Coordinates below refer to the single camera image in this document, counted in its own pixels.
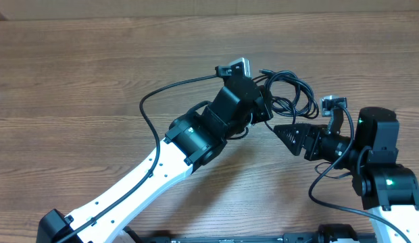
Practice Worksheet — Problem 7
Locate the black usb cable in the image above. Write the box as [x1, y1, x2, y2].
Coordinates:
[252, 69, 320, 119]

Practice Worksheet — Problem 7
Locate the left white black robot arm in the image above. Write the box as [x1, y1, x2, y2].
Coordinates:
[36, 85, 272, 242]

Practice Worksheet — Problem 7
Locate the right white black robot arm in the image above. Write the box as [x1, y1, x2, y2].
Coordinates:
[273, 105, 419, 242]

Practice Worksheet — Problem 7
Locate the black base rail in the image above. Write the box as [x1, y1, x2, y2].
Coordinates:
[124, 223, 377, 243]

